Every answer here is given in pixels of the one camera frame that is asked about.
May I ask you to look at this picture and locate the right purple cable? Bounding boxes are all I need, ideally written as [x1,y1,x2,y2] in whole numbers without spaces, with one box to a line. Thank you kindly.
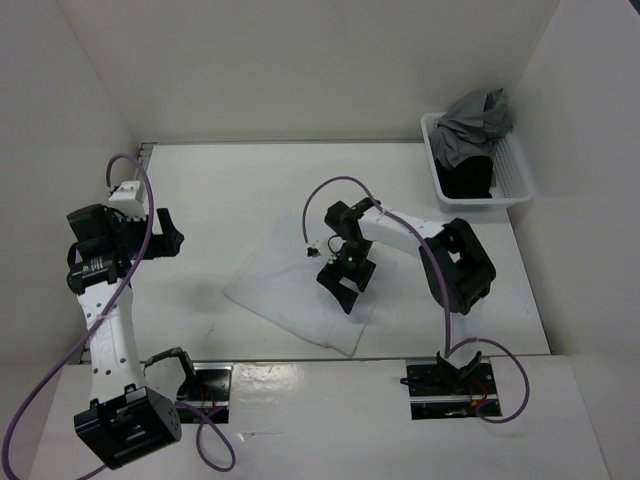
[302,175,529,424]

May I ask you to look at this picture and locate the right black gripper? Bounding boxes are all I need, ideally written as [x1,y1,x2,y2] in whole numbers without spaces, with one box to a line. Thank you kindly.
[317,239,377,314]

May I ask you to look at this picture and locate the black skirt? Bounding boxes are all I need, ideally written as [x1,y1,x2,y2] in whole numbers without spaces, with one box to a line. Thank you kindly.
[435,156,493,199]

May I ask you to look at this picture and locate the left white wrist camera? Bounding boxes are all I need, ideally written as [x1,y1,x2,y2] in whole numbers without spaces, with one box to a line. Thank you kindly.
[108,180,144,216]

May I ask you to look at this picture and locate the white skirt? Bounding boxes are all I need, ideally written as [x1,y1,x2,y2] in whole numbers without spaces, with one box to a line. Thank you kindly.
[223,210,395,357]

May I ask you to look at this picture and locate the white plastic laundry basket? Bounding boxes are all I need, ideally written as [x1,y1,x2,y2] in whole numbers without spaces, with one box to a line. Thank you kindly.
[420,112,535,213]

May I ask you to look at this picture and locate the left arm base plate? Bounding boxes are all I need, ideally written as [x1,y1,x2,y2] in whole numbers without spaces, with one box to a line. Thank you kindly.
[177,363,233,425]

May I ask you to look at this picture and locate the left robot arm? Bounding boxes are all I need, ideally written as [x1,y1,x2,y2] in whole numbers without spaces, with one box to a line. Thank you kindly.
[67,204,184,470]

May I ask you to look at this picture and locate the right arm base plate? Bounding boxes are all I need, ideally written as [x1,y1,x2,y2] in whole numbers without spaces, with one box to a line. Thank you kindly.
[399,359,502,420]

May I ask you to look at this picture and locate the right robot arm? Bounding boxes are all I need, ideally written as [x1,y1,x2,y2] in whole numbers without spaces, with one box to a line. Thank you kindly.
[316,198,496,394]

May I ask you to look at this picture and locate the grey skirt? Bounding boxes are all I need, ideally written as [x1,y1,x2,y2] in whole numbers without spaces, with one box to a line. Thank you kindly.
[429,88,513,170]

